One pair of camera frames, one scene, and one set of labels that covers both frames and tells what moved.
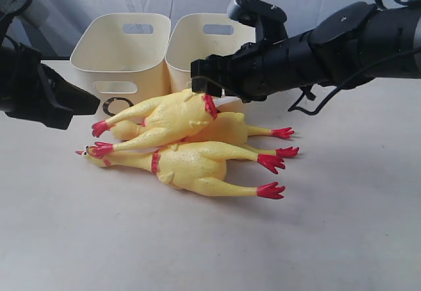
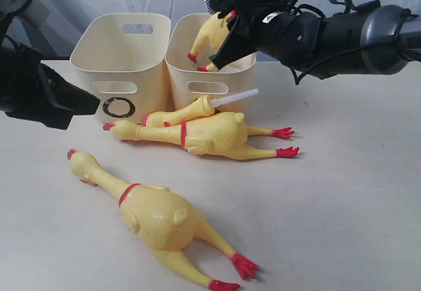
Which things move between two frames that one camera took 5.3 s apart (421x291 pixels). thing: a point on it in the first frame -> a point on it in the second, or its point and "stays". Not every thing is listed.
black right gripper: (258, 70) -> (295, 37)
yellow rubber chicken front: (197, 165) -> (162, 219)
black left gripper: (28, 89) stays
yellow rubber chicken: (232, 128) stays
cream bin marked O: (121, 59) stays
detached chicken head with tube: (229, 104) -> (199, 106)
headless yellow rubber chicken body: (169, 120) -> (213, 34)
